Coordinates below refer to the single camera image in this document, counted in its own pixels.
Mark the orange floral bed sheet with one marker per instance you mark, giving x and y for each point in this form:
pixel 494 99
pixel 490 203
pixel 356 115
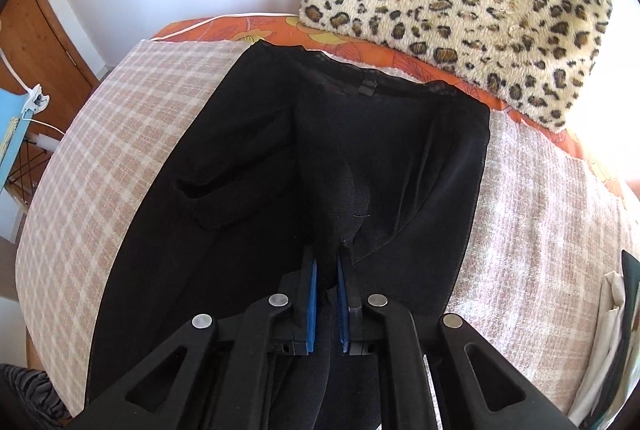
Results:
pixel 425 70

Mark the white clip lamp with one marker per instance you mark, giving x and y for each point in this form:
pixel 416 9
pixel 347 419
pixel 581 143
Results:
pixel 36 99

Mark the wooden door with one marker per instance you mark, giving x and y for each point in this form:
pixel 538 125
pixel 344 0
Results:
pixel 40 35

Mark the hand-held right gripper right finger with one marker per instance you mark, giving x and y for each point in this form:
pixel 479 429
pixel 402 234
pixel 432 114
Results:
pixel 344 310

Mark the white cloth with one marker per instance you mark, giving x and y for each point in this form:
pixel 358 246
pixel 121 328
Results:
pixel 597 360

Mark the dark striped fabric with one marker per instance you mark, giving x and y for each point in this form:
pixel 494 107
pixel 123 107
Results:
pixel 27 392

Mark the light blue chair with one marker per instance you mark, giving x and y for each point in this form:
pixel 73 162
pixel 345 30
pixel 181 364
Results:
pixel 10 145

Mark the beige plaid blanket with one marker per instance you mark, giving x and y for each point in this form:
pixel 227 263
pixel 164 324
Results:
pixel 125 135

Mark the black pants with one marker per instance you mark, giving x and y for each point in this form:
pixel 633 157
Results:
pixel 240 160

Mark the leopard print pillow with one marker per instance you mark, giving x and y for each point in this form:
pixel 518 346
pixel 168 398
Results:
pixel 450 0

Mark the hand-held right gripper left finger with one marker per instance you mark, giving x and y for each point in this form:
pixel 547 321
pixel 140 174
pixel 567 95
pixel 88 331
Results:
pixel 312 305

